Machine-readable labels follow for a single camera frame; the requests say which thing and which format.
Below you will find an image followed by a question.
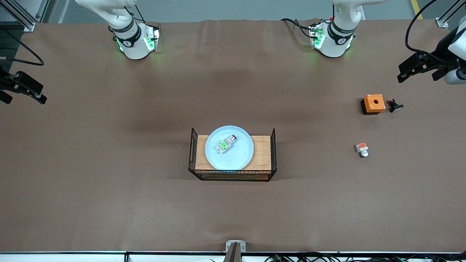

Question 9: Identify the black cable bundle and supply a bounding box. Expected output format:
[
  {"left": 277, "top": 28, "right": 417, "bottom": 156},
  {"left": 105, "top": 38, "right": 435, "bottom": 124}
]
[{"left": 209, "top": 252, "right": 466, "bottom": 262}]

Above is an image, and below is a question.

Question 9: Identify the wooden board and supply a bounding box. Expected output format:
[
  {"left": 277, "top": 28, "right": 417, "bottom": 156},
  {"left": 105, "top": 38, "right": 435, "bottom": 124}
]
[{"left": 196, "top": 135, "right": 272, "bottom": 171}]

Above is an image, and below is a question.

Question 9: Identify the light blue round plate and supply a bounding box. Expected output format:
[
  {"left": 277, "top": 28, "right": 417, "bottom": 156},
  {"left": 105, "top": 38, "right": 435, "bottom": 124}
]
[{"left": 205, "top": 126, "right": 254, "bottom": 171}]

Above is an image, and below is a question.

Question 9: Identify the orange button box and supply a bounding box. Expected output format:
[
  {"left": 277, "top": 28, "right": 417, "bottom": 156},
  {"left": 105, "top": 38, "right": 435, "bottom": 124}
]
[{"left": 361, "top": 94, "right": 386, "bottom": 115}]

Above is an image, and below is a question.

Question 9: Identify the black wire basket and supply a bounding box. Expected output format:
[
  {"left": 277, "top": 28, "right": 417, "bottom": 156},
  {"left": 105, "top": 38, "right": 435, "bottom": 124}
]
[{"left": 188, "top": 127, "right": 277, "bottom": 182}]

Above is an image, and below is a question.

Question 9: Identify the aluminium frame profile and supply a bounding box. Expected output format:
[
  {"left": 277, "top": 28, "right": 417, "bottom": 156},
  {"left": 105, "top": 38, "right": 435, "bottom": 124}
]
[
  {"left": 0, "top": 0, "right": 50, "bottom": 32},
  {"left": 435, "top": 0, "right": 466, "bottom": 29}
]

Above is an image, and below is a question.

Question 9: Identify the black arm base cable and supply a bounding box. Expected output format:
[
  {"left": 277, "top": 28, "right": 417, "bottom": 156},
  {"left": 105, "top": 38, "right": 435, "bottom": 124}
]
[
  {"left": 124, "top": 4, "right": 147, "bottom": 23},
  {"left": 280, "top": 17, "right": 315, "bottom": 39}
]

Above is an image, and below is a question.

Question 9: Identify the white table edge rail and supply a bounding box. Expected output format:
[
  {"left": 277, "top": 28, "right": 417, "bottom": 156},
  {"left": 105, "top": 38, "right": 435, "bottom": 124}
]
[{"left": 0, "top": 251, "right": 466, "bottom": 262}]

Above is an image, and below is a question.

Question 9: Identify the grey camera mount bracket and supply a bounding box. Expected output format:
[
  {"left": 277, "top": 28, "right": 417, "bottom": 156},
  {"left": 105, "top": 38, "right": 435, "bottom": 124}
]
[{"left": 224, "top": 240, "right": 247, "bottom": 262}]

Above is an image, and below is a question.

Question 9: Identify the brown table cover sheet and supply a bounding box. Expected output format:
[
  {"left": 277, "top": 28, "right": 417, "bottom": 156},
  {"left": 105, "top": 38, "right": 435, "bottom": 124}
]
[{"left": 0, "top": 18, "right": 466, "bottom": 253}]

